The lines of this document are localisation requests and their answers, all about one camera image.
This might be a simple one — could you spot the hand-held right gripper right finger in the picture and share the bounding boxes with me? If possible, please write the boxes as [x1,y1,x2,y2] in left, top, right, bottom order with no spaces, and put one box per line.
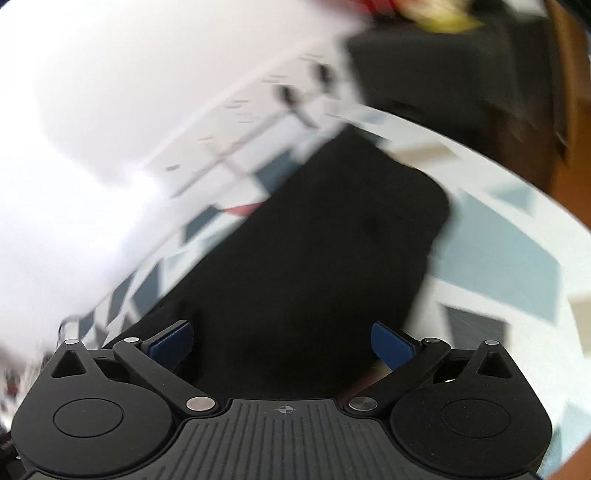
[344,320,520,415]

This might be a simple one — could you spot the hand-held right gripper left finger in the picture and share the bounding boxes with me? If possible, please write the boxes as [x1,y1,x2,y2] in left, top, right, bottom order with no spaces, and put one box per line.
[47,320,221,415]

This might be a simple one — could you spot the black pants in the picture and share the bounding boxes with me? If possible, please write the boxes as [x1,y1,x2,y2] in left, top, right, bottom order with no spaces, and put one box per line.
[104,124,452,402]

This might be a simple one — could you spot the geometric patterned table mat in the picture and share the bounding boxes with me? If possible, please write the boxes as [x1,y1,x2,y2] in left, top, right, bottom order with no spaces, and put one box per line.
[60,104,589,478]

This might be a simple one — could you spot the white wall socket panel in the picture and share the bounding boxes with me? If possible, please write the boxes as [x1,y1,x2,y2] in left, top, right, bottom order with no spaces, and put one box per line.
[166,48,356,199]

